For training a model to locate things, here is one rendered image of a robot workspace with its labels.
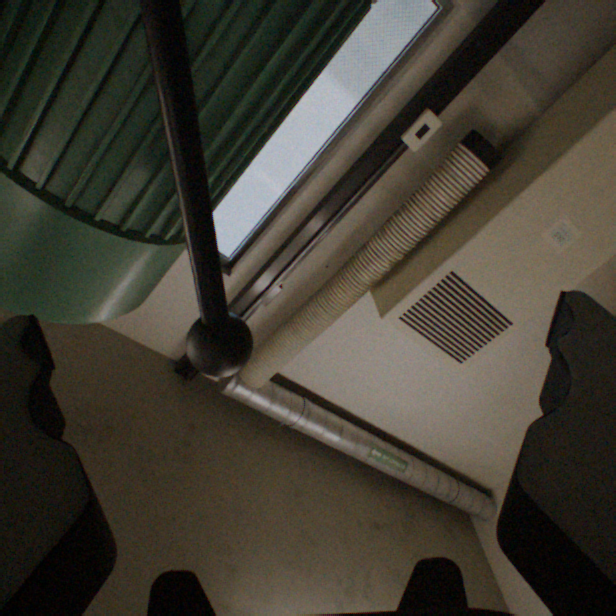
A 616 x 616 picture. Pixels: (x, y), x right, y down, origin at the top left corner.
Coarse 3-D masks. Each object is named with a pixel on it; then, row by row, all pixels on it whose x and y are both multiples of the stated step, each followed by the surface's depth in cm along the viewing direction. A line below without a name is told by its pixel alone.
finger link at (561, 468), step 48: (576, 336) 9; (576, 384) 8; (528, 432) 7; (576, 432) 7; (528, 480) 6; (576, 480) 6; (528, 528) 6; (576, 528) 6; (528, 576) 7; (576, 576) 6
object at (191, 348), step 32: (160, 0) 15; (160, 32) 16; (160, 64) 16; (160, 96) 17; (192, 96) 17; (192, 128) 17; (192, 160) 18; (192, 192) 19; (192, 224) 19; (192, 256) 20; (224, 288) 22; (224, 320) 22; (192, 352) 22; (224, 352) 22
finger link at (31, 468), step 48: (0, 336) 10; (0, 384) 8; (48, 384) 9; (0, 432) 7; (48, 432) 9; (0, 480) 7; (48, 480) 7; (0, 528) 6; (48, 528) 6; (96, 528) 6; (0, 576) 5; (48, 576) 6; (96, 576) 7
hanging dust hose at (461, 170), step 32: (448, 160) 161; (480, 160) 156; (416, 192) 168; (448, 192) 162; (384, 224) 176; (416, 224) 168; (352, 256) 185; (384, 256) 175; (320, 288) 193; (352, 288) 183; (288, 320) 198; (320, 320) 191; (256, 352) 206; (288, 352) 200; (256, 384) 210
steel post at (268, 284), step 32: (512, 0) 139; (544, 0) 139; (480, 32) 143; (512, 32) 144; (448, 64) 149; (480, 64) 148; (416, 96) 156; (448, 96) 153; (416, 128) 155; (384, 160) 164; (352, 192) 170; (320, 224) 176; (288, 256) 183; (256, 288) 190
